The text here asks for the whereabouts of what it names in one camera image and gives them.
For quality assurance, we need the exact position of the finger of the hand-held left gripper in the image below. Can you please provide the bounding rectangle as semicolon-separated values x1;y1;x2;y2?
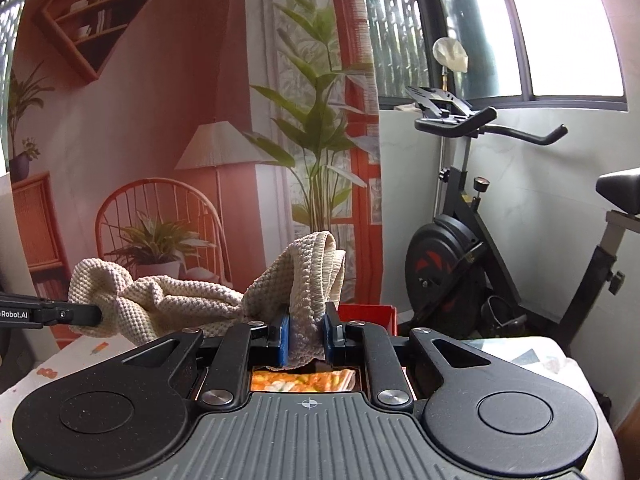
40;302;104;329

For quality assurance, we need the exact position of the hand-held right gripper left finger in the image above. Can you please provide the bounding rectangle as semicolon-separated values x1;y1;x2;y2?
120;315;292;407

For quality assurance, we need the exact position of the pole with white cloth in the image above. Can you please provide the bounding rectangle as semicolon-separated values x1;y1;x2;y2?
432;37;471;203

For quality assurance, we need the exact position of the large dark-framed window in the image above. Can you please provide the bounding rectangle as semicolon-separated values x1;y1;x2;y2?
360;0;629;112

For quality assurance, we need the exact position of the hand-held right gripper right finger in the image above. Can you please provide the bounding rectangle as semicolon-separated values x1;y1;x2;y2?
322;302;494;407

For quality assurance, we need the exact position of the black exercise bike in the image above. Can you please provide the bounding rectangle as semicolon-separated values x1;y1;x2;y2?
404;85;640;342

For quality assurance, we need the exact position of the window with lattice grille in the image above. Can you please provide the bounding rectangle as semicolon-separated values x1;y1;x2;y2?
0;0;27;172

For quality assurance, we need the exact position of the cream knitted cloth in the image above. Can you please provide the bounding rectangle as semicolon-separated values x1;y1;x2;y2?
66;231;347;364

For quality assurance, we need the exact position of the room scene wall poster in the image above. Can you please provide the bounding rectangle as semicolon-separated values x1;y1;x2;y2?
9;0;387;352

